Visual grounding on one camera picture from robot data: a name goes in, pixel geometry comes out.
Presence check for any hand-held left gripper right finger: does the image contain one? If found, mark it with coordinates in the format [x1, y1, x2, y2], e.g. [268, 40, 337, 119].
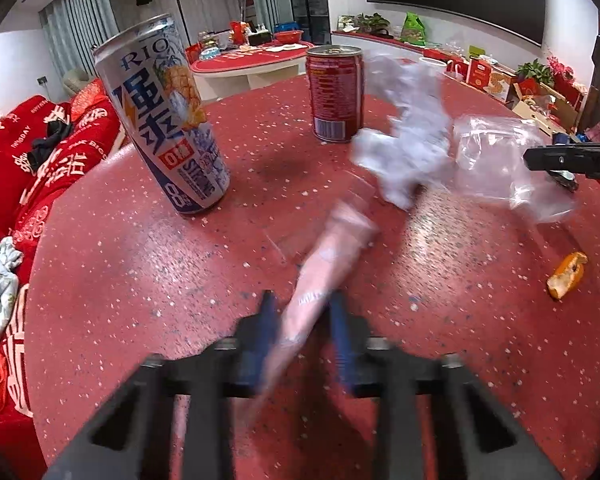
[327, 290, 566, 480]

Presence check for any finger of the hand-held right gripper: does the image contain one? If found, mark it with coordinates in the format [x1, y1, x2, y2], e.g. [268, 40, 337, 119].
[524, 143, 593, 179]
[550, 171, 579, 193]

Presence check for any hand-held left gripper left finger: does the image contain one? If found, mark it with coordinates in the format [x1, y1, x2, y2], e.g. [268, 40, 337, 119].
[42, 290, 281, 480]

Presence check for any clear plastic bag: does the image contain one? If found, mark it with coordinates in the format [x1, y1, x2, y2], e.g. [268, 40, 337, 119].
[450, 115, 578, 226]

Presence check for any open cardboard box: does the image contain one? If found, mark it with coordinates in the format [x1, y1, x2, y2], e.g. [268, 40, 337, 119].
[510, 82, 581, 133]

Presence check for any bushy green potted plant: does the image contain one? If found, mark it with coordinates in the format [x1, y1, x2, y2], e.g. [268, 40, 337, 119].
[516, 59, 555, 88]

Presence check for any pink flower bouquet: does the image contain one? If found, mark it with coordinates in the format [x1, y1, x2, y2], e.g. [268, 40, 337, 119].
[547, 56, 578, 81]

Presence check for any orange peel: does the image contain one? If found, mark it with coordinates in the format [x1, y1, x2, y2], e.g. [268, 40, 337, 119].
[546, 251, 589, 301]

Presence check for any orange snack box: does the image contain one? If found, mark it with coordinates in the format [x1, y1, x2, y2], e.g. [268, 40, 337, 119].
[467, 57, 518, 103]

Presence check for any white crumpled plastic bag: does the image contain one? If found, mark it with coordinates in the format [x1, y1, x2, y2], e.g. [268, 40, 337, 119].
[350, 52, 456, 211]

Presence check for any green printed bag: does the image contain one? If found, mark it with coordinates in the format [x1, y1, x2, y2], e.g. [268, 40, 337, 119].
[399, 11, 427, 46]

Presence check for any white television console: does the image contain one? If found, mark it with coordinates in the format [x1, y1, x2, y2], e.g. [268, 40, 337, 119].
[330, 29, 476, 68]

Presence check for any small leafy potted plant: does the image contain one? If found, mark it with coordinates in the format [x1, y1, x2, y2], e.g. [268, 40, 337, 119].
[355, 12, 393, 36]

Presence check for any red drink can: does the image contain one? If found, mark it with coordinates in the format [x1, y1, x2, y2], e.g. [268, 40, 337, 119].
[305, 45, 365, 144]

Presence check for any tall white blue drink can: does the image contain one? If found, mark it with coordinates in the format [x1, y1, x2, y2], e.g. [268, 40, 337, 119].
[92, 12, 231, 216]

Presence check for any round red table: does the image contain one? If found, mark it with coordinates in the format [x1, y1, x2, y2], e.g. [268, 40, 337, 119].
[190, 40, 316, 91]

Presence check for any black cloth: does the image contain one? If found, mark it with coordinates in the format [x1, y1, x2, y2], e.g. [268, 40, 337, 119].
[27, 120, 76, 171]

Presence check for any sofa with red cover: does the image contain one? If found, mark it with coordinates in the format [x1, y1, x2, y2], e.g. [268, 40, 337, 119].
[0, 77, 131, 480]

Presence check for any beige armchair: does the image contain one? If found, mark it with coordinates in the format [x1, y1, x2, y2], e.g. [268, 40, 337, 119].
[62, 67, 98, 98]

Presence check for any grey green curtain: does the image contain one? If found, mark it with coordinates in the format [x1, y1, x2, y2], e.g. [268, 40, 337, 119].
[37, 0, 121, 68]

